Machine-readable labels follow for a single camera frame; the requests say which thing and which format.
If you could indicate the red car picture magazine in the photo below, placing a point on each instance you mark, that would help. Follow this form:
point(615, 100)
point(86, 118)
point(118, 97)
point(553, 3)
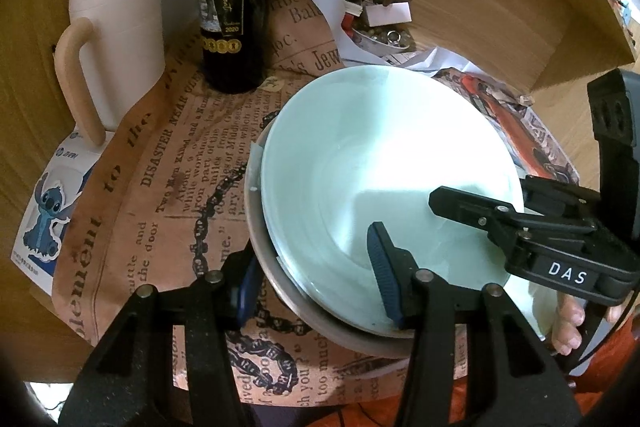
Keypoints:
point(532, 146)

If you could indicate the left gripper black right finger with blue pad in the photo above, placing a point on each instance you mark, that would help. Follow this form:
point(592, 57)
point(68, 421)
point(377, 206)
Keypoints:
point(512, 379)

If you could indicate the person's right hand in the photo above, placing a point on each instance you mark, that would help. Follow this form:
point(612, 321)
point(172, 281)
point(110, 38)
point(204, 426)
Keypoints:
point(570, 314)

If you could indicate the grey brown-rimmed plate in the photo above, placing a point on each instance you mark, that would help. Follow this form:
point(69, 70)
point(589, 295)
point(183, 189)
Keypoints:
point(303, 306)

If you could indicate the Stitch sticker paper sheet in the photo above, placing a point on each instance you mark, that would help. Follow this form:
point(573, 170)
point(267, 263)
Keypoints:
point(39, 238)

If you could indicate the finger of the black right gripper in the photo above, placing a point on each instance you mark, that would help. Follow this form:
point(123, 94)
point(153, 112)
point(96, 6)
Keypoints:
point(498, 219)

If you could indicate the vintage newspaper print mat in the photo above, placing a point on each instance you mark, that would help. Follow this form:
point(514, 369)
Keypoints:
point(165, 204)

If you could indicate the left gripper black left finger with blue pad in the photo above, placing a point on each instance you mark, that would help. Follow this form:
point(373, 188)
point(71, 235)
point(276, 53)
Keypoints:
point(127, 380)

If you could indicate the white card in clip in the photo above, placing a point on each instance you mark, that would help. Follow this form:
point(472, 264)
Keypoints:
point(395, 13)

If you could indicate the small bowl of trinkets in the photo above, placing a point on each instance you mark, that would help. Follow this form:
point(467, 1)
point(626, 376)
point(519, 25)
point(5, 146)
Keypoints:
point(383, 40)

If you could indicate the large white plate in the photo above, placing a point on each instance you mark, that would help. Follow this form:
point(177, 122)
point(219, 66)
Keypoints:
point(379, 367)

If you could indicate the light green bowl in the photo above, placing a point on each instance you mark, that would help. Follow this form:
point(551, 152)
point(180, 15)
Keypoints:
point(370, 144)

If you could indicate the pale pink bowl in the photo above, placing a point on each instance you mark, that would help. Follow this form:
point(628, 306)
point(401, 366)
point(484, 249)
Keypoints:
point(537, 304)

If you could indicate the white curled paper sheet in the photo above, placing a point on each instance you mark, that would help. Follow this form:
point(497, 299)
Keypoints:
point(430, 60)

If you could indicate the white jug with beige handle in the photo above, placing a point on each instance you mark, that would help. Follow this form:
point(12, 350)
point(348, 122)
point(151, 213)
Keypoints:
point(108, 57)

